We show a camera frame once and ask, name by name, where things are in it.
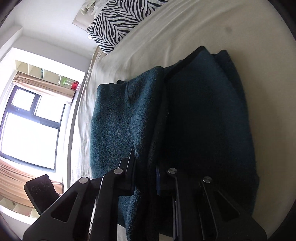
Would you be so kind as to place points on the green container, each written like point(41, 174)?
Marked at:
point(66, 83)

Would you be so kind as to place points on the red box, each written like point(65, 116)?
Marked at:
point(75, 85)

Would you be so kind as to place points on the dark teal knit sweater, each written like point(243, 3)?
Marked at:
point(208, 115)

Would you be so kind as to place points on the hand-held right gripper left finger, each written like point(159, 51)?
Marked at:
point(128, 171)

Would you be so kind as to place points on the white open wall shelf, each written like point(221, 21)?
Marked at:
point(25, 67)

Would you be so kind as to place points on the white crumpled duvet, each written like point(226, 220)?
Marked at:
point(92, 5)

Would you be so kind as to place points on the white bedside table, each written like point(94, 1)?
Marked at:
point(82, 19)

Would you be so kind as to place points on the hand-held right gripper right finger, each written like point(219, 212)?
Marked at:
point(158, 183)

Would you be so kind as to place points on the zebra print pillow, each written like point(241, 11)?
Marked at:
point(111, 25)

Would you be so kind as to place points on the beige curtain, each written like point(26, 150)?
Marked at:
point(18, 180)
point(46, 88)

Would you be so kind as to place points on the black framed window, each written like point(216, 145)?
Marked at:
point(27, 139)

